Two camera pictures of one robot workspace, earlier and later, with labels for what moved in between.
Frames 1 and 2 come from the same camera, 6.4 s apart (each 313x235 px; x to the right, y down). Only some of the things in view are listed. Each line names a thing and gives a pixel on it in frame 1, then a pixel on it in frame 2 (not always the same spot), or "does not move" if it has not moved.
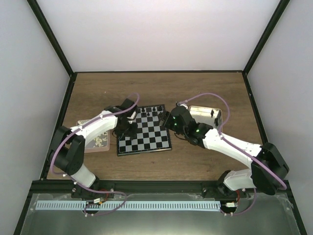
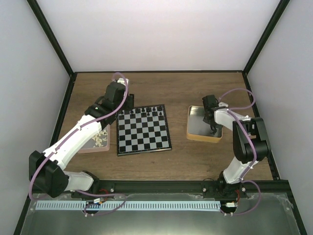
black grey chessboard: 150,136 does not move
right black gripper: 166,120 → 206,121
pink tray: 100,144 does not move
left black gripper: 132,134 → 130,106
